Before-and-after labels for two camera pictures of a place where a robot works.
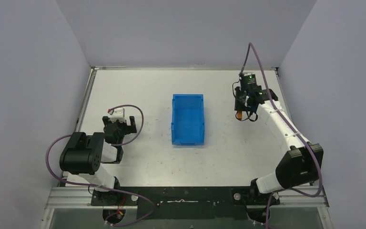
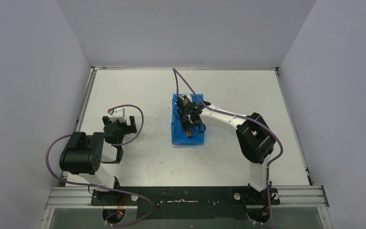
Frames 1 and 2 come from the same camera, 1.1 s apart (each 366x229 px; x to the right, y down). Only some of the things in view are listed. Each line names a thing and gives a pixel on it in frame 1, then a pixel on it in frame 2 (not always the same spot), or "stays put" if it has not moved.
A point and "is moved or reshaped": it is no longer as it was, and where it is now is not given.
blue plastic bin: (188, 119) stays put
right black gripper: (239, 107) → (186, 126)
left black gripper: (118, 123) stays put
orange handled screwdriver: (239, 114) is moved or reshaped
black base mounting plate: (185, 202) stays put
